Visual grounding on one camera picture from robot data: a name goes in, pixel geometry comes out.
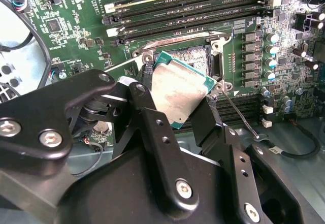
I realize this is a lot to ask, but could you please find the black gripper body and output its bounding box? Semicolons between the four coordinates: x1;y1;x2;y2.
57;146;239;224

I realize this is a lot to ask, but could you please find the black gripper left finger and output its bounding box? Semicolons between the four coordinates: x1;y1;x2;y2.
0;62;201;213

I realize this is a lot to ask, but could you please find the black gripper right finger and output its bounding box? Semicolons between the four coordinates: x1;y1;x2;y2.
189;94;321;224

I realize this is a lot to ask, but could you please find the silver CPU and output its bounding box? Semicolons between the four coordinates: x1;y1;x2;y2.
150;50;218;130

